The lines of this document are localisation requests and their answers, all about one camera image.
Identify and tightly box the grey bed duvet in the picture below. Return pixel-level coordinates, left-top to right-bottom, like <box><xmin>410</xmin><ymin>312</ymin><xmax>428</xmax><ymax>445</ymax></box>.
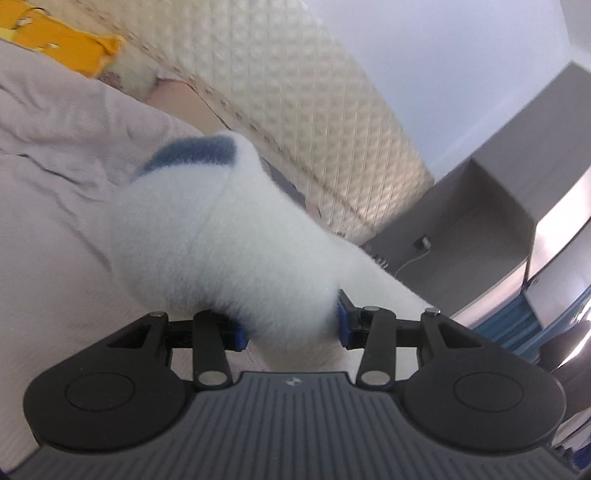
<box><xmin>1</xmin><ymin>42</ymin><xmax>195</xmax><ymax>471</ymax></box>

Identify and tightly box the grey wardrobe shelf unit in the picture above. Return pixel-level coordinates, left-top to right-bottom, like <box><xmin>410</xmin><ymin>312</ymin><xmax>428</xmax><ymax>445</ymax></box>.
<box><xmin>363</xmin><ymin>63</ymin><xmax>590</xmax><ymax>325</ymax></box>

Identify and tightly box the blue curtain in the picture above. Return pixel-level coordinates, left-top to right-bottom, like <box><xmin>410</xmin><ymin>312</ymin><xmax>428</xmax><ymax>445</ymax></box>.
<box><xmin>474</xmin><ymin>292</ymin><xmax>590</xmax><ymax>363</ymax></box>

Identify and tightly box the wall charger with white cable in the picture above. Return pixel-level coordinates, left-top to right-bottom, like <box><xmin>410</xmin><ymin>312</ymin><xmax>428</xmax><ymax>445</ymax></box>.
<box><xmin>394</xmin><ymin>234</ymin><xmax>432</xmax><ymax>278</ymax></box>

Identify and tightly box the white blue striped sweater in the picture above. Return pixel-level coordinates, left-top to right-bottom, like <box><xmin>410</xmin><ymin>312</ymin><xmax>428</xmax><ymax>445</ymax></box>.
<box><xmin>109</xmin><ymin>132</ymin><xmax>428</xmax><ymax>373</ymax></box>

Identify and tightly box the cream quilted headboard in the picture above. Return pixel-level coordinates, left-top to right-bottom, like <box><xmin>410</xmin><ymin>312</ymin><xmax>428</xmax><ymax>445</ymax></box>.
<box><xmin>43</xmin><ymin>1</ymin><xmax>434</xmax><ymax>242</ymax></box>

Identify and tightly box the yellow cloth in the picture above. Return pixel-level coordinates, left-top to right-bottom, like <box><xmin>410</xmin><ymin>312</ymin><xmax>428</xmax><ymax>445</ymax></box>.
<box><xmin>1</xmin><ymin>1</ymin><xmax>125</xmax><ymax>78</ymax></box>

